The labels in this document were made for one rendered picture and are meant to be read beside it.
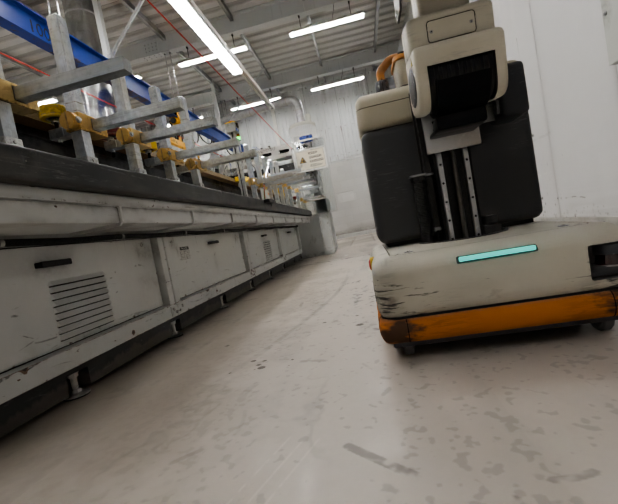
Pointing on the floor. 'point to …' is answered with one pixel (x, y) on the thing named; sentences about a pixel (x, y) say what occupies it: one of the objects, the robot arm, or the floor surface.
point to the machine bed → (95, 299)
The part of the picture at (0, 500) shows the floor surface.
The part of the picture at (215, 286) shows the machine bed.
